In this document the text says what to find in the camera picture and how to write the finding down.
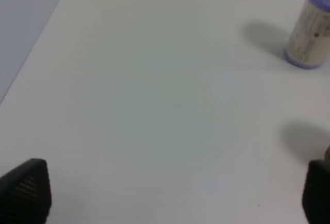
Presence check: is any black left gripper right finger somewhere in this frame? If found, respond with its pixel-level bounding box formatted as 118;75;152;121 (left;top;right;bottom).
302;160;329;224

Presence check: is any purple white cylindrical roll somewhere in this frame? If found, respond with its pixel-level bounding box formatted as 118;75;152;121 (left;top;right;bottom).
285;0;329;69

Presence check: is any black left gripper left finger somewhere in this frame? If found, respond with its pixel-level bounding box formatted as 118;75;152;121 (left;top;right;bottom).
1;158;52;223

